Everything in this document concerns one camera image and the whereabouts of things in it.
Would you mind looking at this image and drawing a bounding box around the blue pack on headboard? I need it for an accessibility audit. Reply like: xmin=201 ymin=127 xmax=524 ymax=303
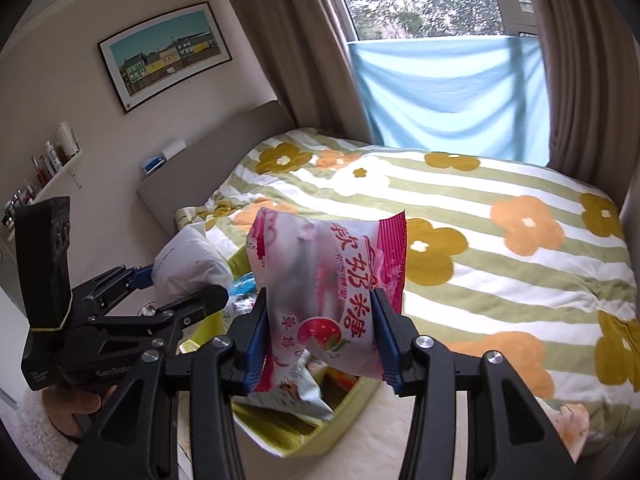
xmin=142 ymin=156 xmax=166 ymax=176

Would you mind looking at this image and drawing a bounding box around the white wall shelf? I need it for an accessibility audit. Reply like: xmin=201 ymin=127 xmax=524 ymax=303
xmin=1 ymin=148 xmax=84 ymax=233

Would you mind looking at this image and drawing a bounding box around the person left hand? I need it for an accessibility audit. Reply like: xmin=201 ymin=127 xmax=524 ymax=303
xmin=41 ymin=386 xmax=117 ymax=439

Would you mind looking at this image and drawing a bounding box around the light blue window cloth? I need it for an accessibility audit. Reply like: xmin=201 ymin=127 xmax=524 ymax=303
xmin=349 ymin=36 xmax=550 ymax=166

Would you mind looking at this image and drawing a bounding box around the yellow-green cardboard box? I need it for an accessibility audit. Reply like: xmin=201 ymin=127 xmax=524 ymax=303
xmin=179 ymin=246 xmax=384 ymax=460

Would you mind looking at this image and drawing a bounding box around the brown left curtain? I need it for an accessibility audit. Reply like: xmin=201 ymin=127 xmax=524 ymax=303
xmin=229 ymin=0 xmax=373 ymax=143

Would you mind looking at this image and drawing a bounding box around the blue illustrated snack bag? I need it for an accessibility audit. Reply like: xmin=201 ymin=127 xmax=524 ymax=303
xmin=229 ymin=272 xmax=257 ymax=297

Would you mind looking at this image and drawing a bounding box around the white plastic snack bag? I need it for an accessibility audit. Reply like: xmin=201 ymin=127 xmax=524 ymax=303
xmin=152 ymin=226 xmax=233 ymax=306

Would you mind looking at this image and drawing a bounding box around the brown curtain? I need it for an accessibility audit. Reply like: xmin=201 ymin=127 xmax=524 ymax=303
xmin=532 ymin=0 xmax=639 ymax=206
xmin=229 ymin=0 xmax=373 ymax=143

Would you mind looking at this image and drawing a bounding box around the grey printed snack bag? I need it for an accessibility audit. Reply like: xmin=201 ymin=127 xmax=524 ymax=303
xmin=233 ymin=350 xmax=333 ymax=422

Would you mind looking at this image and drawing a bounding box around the framed houses picture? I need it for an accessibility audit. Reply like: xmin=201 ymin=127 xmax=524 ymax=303
xmin=98 ymin=2 xmax=232 ymax=113

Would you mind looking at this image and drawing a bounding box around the brown right curtain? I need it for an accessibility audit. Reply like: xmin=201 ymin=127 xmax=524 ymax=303
xmin=532 ymin=0 xmax=639 ymax=206

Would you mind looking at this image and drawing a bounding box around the floral striped quilt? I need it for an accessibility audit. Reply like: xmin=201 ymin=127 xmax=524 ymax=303
xmin=175 ymin=128 xmax=639 ymax=444

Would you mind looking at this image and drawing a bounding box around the white bottle on shelf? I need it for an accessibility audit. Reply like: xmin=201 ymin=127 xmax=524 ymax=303
xmin=55 ymin=122 xmax=80 ymax=158

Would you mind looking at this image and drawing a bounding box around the pink strawberry candy bag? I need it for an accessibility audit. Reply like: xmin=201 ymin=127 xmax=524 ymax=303
xmin=246 ymin=208 xmax=408 ymax=392

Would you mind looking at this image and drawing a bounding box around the white tissue roll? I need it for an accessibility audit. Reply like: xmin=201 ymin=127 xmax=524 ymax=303
xmin=160 ymin=140 xmax=186 ymax=162

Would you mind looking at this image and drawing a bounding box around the grey bed headboard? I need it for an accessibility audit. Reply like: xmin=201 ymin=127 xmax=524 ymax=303
xmin=137 ymin=101 xmax=293 ymax=236

